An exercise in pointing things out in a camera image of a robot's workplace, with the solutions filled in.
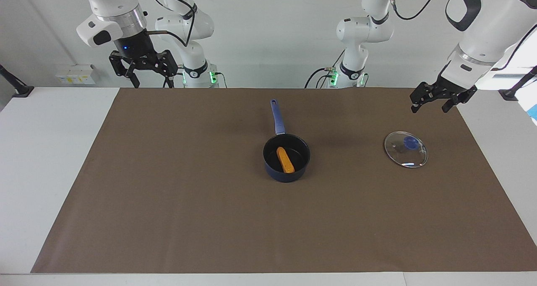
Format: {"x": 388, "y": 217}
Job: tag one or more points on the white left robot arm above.
{"x": 486, "y": 26}

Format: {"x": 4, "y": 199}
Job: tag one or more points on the brown table mat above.
{"x": 209, "y": 219}

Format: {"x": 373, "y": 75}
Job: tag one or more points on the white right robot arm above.
{"x": 113, "y": 1}

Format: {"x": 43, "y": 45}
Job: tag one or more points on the glass lid blue knob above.
{"x": 409, "y": 159}

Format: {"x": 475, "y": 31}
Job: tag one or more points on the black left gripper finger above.
{"x": 459, "y": 97}
{"x": 423, "y": 94}

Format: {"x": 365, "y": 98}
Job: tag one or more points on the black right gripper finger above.
{"x": 121, "y": 63}
{"x": 168, "y": 61}

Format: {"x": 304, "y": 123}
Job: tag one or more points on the black camera stand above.
{"x": 509, "y": 94}
{"x": 23, "y": 91}

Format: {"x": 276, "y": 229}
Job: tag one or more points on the yellow toy corn cob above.
{"x": 285, "y": 160}

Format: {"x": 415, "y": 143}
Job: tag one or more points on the blue object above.
{"x": 533, "y": 112}

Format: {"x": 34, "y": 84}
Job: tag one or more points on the white wall socket box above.
{"x": 77, "y": 75}

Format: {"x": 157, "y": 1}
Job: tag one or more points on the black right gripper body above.
{"x": 134, "y": 47}

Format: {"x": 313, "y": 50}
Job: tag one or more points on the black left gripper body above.
{"x": 449, "y": 87}

